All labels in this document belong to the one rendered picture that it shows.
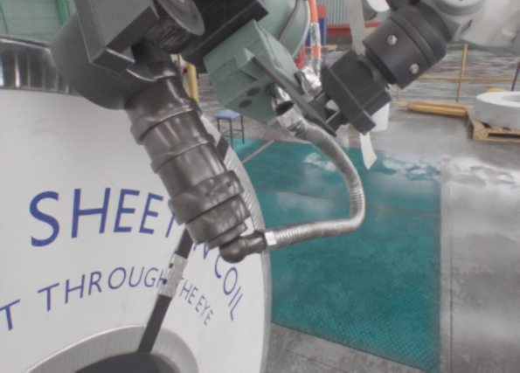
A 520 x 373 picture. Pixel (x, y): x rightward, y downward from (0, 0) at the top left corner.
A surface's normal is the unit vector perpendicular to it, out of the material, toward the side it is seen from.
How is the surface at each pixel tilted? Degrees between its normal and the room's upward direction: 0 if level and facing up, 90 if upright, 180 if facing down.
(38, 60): 89
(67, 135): 90
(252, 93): 137
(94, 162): 90
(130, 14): 65
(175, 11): 58
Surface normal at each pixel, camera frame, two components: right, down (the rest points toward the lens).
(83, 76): -0.12, 0.51
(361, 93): -0.48, -0.10
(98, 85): 0.11, 0.75
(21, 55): 0.90, 0.08
